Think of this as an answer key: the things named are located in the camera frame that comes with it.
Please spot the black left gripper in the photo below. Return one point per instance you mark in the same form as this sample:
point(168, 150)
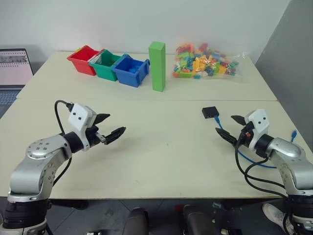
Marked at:
point(92, 137)

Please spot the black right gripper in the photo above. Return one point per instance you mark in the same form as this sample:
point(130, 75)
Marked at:
point(246, 139)

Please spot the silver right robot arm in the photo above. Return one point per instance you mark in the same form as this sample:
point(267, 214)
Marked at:
point(286, 149)

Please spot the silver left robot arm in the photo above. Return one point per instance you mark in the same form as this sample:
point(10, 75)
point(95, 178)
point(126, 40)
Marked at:
point(36, 149)

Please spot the small black box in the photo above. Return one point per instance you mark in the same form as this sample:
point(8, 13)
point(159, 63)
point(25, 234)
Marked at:
point(210, 112)

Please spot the blue plastic bin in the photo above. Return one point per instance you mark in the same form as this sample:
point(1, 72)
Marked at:
point(129, 77)

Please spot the green plastic bin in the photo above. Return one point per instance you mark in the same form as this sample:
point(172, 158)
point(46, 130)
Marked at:
point(105, 71)

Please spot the clear plastic bag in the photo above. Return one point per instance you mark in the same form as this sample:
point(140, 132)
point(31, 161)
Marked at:
point(96, 59)

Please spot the red plastic bin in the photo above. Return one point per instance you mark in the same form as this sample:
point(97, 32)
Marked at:
point(82, 61)

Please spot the bag of colourful bricks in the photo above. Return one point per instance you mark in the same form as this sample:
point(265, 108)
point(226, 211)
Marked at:
point(203, 64)

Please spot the tall green block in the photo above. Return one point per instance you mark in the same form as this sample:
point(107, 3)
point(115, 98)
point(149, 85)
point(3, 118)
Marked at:
point(157, 71)

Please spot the white shoe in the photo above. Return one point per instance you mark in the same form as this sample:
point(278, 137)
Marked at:
point(274, 214)

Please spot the dark rounded shape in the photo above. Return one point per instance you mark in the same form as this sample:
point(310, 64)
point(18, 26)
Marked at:
point(198, 220)
point(137, 220)

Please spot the grey partition panel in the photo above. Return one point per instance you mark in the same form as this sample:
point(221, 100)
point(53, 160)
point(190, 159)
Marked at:
point(293, 49)

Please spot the open laptop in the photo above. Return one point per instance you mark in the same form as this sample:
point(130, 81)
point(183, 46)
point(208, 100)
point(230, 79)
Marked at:
point(12, 71)

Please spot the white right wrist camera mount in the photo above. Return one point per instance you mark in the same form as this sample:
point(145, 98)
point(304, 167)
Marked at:
point(259, 123)

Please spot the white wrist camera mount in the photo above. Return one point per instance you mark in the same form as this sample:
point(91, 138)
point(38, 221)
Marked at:
point(78, 117)
point(259, 123)

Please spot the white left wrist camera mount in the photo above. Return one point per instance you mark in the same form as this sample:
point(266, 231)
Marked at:
point(78, 117)

